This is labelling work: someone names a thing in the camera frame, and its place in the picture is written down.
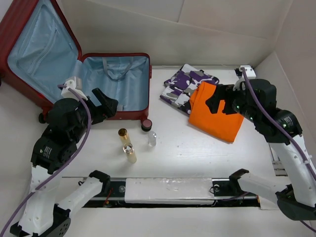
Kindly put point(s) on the clear cap cream bottle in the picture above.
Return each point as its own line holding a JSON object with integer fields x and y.
{"x": 130, "y": 153}

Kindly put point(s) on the aluminium side rail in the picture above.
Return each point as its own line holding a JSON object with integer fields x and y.
{"x": 277, "y": 164}

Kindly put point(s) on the orange cloth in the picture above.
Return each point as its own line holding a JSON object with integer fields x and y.
{"x": 221, "y": 126}

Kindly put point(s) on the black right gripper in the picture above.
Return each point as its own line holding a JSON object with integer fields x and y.
{"x": 222, "y": 92}

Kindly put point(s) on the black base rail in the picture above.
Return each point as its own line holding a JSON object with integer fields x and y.
{"x": 170, "y": 193}

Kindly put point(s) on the purple camouflage garment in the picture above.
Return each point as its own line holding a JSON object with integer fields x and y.
{"x": 180, "y": 87}

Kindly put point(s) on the gold cap bottle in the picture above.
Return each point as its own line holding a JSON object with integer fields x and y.
{"x": 124, "y": 136}

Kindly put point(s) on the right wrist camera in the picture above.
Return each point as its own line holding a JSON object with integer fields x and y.
{"x": 249, "y": 71}

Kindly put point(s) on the small clear plastic bottle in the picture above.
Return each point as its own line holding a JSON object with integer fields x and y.
{"x": 152, "y": 138}

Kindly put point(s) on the red hard-shell suitcase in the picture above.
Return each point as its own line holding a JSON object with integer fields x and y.
{"x": 39, "y": 51}

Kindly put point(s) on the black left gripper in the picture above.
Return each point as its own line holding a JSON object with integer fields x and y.
{"x": 108, "y": 108}

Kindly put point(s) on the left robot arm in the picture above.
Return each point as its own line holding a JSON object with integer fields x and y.
{"x": 68, "y": 126}

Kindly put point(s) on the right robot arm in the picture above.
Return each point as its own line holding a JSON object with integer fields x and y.
{"x": 256, "y": 101}

